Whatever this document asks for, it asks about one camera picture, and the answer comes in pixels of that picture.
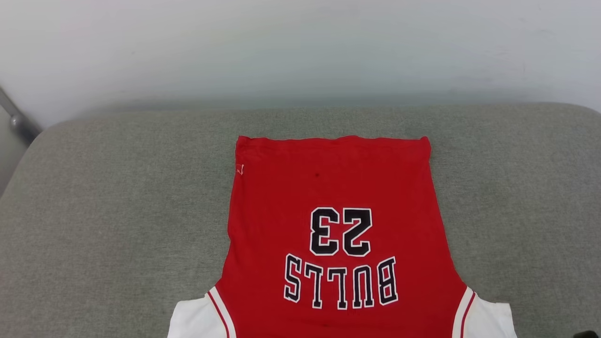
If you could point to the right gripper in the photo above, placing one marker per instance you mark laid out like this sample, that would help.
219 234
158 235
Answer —
587 334

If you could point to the red and white basketball jersey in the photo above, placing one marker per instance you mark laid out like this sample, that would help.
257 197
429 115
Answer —
338 234

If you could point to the grey fabric sofa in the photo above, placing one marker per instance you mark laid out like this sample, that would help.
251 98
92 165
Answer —
117 225

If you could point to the grey metal pole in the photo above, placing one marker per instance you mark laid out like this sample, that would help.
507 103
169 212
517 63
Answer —
18 117

